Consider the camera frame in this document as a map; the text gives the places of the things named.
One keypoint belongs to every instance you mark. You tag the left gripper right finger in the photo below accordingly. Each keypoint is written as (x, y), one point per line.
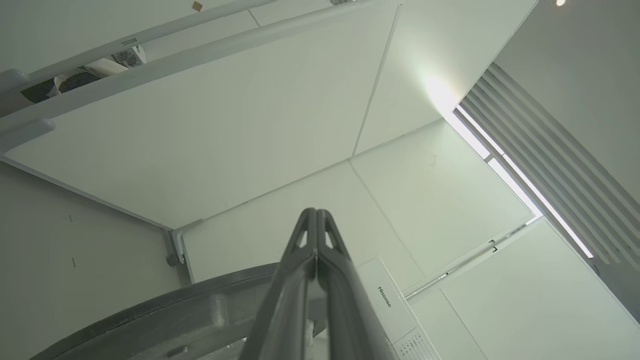
(350, 310)

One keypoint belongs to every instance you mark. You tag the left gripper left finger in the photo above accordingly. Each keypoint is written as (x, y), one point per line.
(285, 300)

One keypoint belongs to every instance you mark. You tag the grey curved rim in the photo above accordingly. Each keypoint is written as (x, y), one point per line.
(150, 325)

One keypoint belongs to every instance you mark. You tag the white front-load washing machine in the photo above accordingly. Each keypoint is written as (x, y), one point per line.
(400, 320)

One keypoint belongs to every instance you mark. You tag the white partition panel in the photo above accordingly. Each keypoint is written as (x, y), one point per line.
(425, 200)

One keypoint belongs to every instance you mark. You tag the grey slatted window blind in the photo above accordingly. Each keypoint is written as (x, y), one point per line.
(550, 150)

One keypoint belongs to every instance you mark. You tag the white metal frame beam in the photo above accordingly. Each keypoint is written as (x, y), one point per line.
(128, 41)

